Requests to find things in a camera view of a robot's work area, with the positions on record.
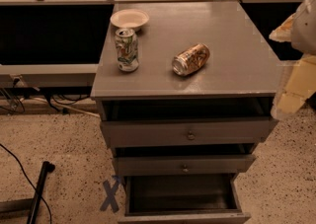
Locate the blue tape cross mark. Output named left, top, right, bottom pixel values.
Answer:
left=100, top=176, right=120, bottom=213

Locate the black metal stand leg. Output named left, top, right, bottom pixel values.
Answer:
left=0, top=161, right=55, bottom=224

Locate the grey bottom drawer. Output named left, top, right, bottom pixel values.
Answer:
left=118, top=174, right=251, bottom=224

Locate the white shallow bowl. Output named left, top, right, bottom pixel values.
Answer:
left=111, top=9, right=149, bottom=32

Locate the grey drawer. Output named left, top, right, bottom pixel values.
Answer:
left=113, top=155, right=255, bottom=177
left=101, top=116, right=277, bottom=148
left=118, top=174, right=251, bottom=224

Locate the grey wooden drawer cabinet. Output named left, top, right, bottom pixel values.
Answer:
left=90, top=1, right=284, bottom=183

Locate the black floor cable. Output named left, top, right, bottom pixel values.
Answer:
left=0, top=142, right=53, bottom=224

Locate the grey top drawer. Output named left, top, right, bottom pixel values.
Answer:
left=101, top=116, right=277, bottom=148

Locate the upright white green can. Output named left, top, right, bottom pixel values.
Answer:
left=115, top=28, right=139, bottom=72

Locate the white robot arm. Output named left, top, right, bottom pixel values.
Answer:
left=269, top=0, right=316, bottom=55

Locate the grey metal railing frame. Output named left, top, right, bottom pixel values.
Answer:
left=0, top=0, right=293, bottom=88

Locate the lying gold soda can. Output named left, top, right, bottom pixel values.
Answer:
left=172, top=43, right=210, bottom=76

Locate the grey middle drawer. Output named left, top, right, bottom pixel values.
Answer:
left=113, top=155, right=255, bottom=177

